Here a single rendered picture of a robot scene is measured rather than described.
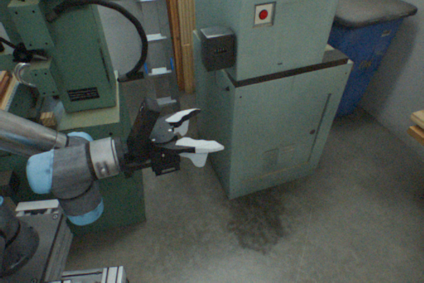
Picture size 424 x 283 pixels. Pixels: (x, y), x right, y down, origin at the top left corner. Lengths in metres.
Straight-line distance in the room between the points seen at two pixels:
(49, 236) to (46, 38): 0.65
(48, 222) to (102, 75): 0.61
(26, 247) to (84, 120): 0.60
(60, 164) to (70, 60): 0.79
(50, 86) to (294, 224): 1.49
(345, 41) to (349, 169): 0.88
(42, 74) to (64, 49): 0.13
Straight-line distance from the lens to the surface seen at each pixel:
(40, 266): 1.03
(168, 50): 2.20
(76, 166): 0.60
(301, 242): 1.94
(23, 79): 1.40
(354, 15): 2.06
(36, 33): 1.23
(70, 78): 1.39
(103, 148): 0.60
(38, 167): 0.62
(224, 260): 1.82
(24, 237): 1.02
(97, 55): 1.33
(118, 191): 1.72
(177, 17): 2.61
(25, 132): 0.73
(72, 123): 1.43
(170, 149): 0.58
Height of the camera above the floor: 1.66
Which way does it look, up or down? 42 degrees down
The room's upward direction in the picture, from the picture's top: straight up
